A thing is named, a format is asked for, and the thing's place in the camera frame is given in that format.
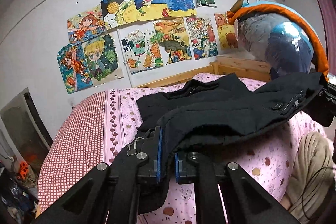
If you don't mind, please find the bagged bedding pile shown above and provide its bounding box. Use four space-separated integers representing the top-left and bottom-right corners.
234 12 314 79

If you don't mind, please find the orange-haired girl drawing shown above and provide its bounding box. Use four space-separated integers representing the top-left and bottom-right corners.
67 5 106 45
57 44 93 94

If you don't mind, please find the wooden bed frame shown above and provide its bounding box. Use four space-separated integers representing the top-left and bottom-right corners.
138 56 271 88

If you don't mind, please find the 2024 dragon drawing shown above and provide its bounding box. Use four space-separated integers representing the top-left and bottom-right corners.
186 17 218 60

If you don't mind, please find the blonde boy drawing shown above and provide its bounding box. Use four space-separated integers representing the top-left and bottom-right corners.
81 34 123 86

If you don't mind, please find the black puffer jacket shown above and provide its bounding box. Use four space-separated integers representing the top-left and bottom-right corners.
109 72 329 215

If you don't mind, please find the landscape hill drawing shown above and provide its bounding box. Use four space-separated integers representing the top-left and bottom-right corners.
154 18 192 64

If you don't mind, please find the orange-haired girl lower drawing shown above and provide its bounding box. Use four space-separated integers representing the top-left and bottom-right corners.
57 44 93 94

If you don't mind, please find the yellow bear drawing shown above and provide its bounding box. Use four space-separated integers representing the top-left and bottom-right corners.
214 13 238 50

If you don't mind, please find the pineapple drawing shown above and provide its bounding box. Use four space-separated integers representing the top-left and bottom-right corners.
100 0 138 30

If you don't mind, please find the fruit drink drawing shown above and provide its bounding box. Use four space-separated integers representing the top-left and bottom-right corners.
119 22 164 75

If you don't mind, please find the framed mirror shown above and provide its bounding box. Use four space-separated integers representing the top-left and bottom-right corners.
1 88 53 170

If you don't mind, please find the blue sea jellyfish drawing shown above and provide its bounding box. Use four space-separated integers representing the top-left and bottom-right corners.
134 0 197 22

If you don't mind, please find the orange-haired girl upper drawing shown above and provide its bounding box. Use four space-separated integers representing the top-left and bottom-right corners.
67 5 106 45

